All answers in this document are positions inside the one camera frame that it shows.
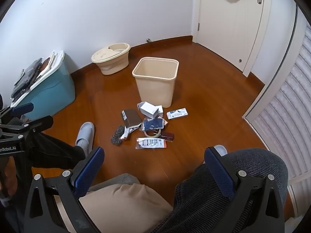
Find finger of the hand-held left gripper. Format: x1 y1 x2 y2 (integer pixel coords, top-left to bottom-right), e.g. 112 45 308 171
0 103 34 127
0 116 54 139

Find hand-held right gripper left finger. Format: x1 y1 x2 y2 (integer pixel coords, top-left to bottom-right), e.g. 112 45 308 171
23 146 105 233

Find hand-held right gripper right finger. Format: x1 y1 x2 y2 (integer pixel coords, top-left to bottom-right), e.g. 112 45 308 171
204 146 286 233

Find grey steel scouring pad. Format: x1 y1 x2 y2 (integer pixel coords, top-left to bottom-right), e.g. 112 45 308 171
110 125 125 145

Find white orange packet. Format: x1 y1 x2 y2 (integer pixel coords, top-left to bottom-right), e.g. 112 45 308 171
120 127 136 140

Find clear packet orange end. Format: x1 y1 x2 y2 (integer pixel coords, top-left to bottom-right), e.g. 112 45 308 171
135 137 167 150

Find brown box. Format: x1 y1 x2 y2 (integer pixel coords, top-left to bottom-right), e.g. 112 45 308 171
121 109 142 129

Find white box blue label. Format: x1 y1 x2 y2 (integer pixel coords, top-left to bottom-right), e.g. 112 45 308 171
167 108 188 120

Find tape roll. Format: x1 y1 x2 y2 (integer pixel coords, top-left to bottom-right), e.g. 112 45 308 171
145 129 162 138

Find blue packet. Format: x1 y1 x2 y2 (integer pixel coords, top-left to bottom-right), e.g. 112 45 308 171
141 118 168 132

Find white box tray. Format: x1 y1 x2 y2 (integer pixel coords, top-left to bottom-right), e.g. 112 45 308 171
137 101 164 118

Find beige plastic bin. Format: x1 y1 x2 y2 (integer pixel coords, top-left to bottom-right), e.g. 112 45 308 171
132 57 179 108

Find person's left hand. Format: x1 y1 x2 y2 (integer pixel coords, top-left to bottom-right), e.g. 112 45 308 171
0 159 18 192

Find grey slipper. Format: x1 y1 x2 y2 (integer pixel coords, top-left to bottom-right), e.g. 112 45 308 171
75 122 95 151
214 145 228 156

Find grey cloth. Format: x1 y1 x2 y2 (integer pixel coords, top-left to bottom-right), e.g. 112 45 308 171
88 173 141 192

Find teal storage box white lid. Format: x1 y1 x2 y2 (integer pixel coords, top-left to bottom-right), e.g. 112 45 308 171
11 51 76 120

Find person's left leg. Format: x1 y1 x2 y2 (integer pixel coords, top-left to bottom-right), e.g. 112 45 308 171
30 131 86 169

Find black plastic bags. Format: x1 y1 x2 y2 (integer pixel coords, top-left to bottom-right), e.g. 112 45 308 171
11 58 44 101

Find beige cloth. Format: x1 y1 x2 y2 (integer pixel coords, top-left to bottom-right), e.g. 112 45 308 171
79 183 173 233

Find white papers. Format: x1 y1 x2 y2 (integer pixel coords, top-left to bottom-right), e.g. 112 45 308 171
41 51 58 71

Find white louvered door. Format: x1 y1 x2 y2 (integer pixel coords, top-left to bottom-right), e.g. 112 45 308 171
245 27 311 224

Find beige mop bucket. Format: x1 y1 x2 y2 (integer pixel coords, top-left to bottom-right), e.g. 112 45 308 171
91 43 131 75

